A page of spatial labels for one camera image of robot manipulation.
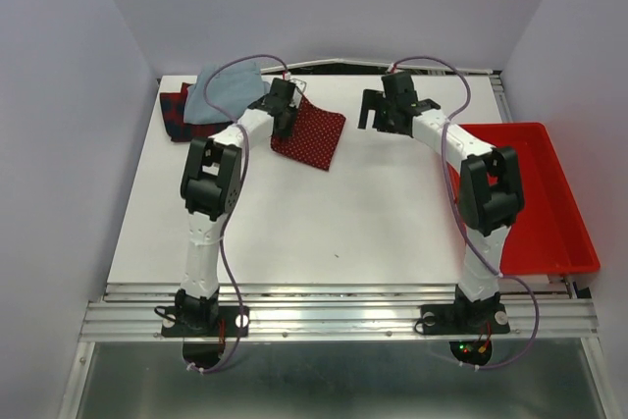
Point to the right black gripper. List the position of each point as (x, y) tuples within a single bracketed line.
[(373, 99)]

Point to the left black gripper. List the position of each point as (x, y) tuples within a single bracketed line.
[(286, 131)]

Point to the red polka dot skirt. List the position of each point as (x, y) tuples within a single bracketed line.
[(315, 137)]

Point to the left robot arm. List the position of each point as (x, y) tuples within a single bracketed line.
[(212, 180)]

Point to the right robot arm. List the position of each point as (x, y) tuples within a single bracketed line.
[(484, 185)]

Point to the light blue folded skirt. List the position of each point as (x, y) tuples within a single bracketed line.
[(227, 95)]

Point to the red plaid folded skirt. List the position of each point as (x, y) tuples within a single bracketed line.
[(172, 107)]

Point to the red plastic tray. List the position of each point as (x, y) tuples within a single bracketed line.
[(549, 236)]

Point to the controller board with leds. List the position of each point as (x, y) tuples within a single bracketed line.
[(473, 352)]

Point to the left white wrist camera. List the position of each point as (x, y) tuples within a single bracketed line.
[(300, 85)]

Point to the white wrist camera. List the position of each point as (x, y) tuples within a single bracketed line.
[(392, 69), (300, 85)]

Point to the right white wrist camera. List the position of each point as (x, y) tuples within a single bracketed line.
[(392, 69)]

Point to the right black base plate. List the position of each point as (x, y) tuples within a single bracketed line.
[(455, 320)]

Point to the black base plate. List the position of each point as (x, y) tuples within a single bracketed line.
[(230, 324), (455, 320)]

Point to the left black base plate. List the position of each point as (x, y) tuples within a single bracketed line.
[(230, 324)]

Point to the aluminium frame rail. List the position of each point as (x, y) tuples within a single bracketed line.
[(336, 312)]

